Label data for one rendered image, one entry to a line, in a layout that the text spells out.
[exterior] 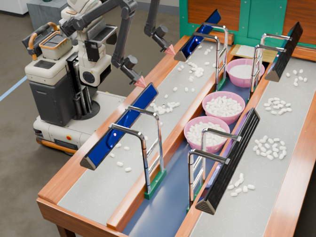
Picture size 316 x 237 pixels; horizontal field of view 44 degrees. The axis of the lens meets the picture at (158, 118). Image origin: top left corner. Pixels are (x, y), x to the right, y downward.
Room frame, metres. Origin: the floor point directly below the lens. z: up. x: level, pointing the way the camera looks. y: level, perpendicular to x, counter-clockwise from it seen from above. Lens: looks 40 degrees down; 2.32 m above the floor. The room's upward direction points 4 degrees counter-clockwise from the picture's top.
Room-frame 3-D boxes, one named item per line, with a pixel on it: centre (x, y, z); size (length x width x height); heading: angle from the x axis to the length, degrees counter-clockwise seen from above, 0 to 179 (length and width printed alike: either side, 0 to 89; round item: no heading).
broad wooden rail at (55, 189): (2.09, 0.14, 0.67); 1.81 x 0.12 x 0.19; 150
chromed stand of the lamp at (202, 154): (1.24, -0.24, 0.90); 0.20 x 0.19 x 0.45; 150
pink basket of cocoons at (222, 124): (1.71, -0.28, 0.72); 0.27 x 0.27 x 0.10
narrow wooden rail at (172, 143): (1.89, -0.20, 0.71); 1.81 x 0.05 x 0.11; 150
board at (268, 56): (2.52, -0.75, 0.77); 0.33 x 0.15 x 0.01; 60
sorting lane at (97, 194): (1.98, -0.04, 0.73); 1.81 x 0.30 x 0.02; 150
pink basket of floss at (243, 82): (2.33, -0.64, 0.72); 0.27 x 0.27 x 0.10
